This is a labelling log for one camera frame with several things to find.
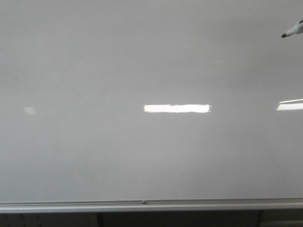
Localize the white black whiteboard marker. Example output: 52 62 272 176
281 20 303 38

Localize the white whiteboard with aluminium frame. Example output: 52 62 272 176
0 0 303 213

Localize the dark cabinet under whiteboard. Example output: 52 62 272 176
0 209 303 227

